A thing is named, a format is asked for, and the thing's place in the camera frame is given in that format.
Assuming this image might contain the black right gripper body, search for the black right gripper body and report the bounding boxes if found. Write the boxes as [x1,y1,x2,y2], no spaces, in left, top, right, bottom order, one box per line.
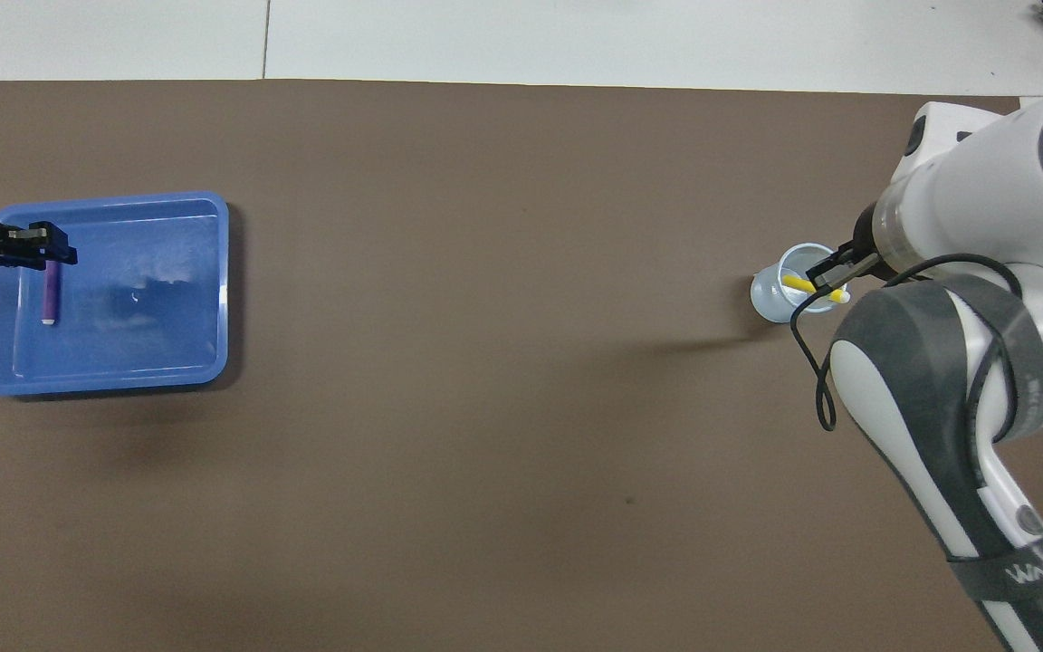
[851,205,899,283]

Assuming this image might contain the purple pen white caps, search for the purple pen white caps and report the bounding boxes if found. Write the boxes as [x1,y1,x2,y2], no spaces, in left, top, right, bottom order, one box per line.
[40,261,63,328]

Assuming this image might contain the yellow pen white caps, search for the yellow pen white caps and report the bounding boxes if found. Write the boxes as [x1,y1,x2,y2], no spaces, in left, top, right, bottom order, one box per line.
[781,274,852,305]

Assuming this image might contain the blue plastic tray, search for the blue plastic tray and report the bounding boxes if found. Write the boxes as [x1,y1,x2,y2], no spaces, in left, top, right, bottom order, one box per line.
[0,190,231,399]

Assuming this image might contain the clear plastic cup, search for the clear plastic cup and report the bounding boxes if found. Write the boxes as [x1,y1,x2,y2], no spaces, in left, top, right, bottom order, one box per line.
[750,243,849,324]

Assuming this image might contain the brown table mat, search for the brown table mat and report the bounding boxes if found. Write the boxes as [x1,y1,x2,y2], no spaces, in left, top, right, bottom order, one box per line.
[0,80,1043,652]

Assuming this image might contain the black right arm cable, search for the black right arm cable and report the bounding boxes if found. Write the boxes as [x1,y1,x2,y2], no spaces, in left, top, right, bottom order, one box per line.
[790,254,1029,432]

